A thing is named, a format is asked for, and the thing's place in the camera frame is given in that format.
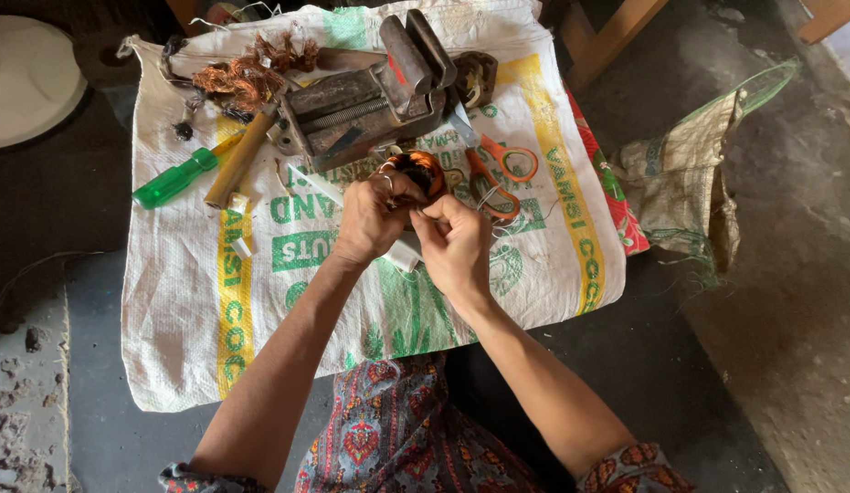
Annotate person's right hand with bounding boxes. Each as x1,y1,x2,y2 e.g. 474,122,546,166
409,194,495,307

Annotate person's left hand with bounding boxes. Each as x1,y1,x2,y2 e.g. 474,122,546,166
333,171,428,266

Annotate copper wound motor stator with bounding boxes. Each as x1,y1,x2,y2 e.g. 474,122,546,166
382,150,449,206

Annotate white thread spool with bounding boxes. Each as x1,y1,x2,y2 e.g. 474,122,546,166
382,233,426,273

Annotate white insulation sleeve strip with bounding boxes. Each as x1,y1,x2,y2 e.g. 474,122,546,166
288,164,345,208

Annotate rusty metal bench vise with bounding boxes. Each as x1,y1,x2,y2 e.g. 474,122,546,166
274,9,460,173

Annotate brown motor stator core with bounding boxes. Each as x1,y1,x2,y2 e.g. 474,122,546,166
454,51,499,109

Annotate red floral cloth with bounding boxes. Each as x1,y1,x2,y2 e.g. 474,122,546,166
565,85,650,257

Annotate white woven printed sack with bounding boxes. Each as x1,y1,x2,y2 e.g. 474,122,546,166
116,0,627,414

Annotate person's patterned clothing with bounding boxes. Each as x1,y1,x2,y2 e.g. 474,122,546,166
158,352,696,493

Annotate crumpled woven sack bag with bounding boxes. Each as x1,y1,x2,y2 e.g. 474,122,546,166
610,58,802,288

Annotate white round plastic lid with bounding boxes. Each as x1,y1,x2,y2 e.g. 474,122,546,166
0,15,89,151

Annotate orange handled scissors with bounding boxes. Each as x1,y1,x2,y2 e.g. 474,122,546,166
447,103,539,221

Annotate wooden handled hammer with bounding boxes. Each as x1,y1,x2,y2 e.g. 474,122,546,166
203,103,282,210

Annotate tangle of copper wire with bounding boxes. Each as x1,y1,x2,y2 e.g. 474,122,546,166
192,33,321,114

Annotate green handled screwdriver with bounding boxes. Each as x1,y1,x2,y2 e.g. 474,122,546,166
132,131,246,210

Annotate burnt black wire bundle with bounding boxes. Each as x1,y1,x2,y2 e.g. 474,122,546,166
159,34,206,142

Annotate wooden furniture frame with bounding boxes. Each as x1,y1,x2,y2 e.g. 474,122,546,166
560,0,671,93

